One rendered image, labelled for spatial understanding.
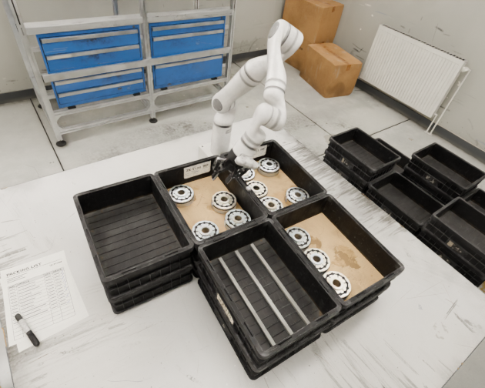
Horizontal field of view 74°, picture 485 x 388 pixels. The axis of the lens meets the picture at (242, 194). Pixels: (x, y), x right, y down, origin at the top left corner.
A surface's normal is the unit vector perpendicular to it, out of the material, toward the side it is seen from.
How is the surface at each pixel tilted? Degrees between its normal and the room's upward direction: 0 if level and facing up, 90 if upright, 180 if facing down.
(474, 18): 90
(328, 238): 0
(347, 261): 0
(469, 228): 0
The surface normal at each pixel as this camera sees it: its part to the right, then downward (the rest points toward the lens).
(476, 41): -0.81, 0.34
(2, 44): 0.57, 0.63
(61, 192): 0.11, -0.70
